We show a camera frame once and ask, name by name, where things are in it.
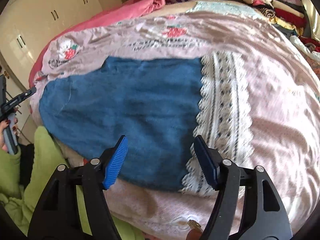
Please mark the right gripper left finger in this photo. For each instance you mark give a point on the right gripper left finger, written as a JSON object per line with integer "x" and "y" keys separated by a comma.
{"x": 116, "y": 164}

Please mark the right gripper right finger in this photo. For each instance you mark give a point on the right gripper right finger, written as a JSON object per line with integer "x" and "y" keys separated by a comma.
{"x": 263, "y": 215}

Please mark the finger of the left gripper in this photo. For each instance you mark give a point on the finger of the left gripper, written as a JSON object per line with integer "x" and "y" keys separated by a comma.
{"x": 27, "y": 94}

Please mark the blue denim pants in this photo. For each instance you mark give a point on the blue denim pants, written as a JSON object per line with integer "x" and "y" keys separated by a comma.
{"x": 154, "y": 103}

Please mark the left hand red nails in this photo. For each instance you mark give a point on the left hand red nails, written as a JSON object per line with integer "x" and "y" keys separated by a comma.
{"x": 9, "y": 136}

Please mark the cream wardrobe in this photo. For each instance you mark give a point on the cream wardrobe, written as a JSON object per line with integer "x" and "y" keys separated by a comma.
{"x": 28, "y": 25}

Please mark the pink blanket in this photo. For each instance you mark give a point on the pink blanket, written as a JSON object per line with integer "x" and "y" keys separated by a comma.
{"x": 128, "y": 10}

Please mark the light blue patterned cloth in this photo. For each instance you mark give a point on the light blue patterned cloth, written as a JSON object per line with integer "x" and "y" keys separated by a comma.
{"x": 227, "y": 8}

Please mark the pile of folded clothes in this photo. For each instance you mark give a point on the pile of folded clothes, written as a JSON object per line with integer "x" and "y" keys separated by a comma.
{"x": 291, "y": 18}

